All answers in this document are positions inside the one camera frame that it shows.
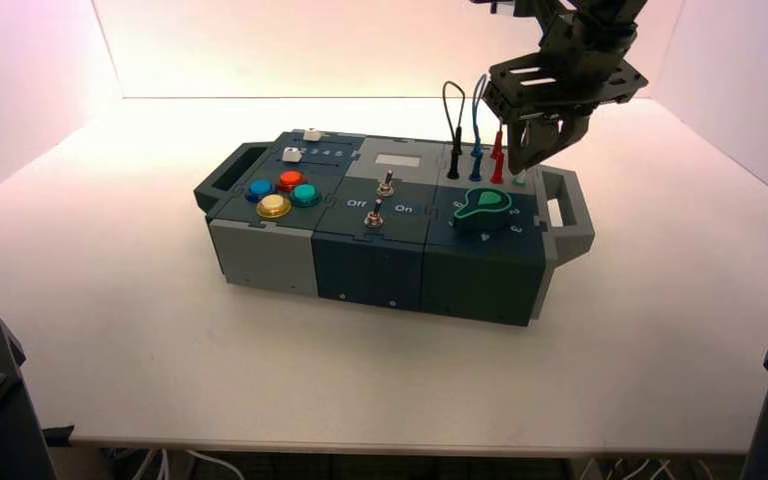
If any yellow round push button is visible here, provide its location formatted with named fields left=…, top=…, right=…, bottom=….
left=255, top=194, right=293, bottom=221

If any black jumper wire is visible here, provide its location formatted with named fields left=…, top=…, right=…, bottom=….
left=442, top=80, right=467, bottom=181

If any red jumper wire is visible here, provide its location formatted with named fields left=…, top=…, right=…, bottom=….
left=489, top=125, right=509, bottom=185

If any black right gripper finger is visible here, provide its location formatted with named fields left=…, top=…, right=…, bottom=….
left=505, top=117, right=548, bottom=176
left=536, top=115, right=591, bottom=167

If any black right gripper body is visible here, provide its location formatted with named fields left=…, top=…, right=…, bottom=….
left=483, top=56, right=649, bottom=125

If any blue round push button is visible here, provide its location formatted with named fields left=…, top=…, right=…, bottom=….
left=245, top=179, right=277, bottom=203

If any green rotary pointer knob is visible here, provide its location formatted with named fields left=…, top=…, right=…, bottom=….
left=451, top=186, right=514, bottom=233

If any teal round push button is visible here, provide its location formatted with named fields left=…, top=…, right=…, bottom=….
left=289, top=184, right=323, bottom=209

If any blue jumper wire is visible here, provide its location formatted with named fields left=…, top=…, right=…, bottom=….
left=468, top=74, right=489, bottom=183

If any grey and teal control box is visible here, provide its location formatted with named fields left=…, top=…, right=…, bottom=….
left=193, top=129, right=596, bottom=327

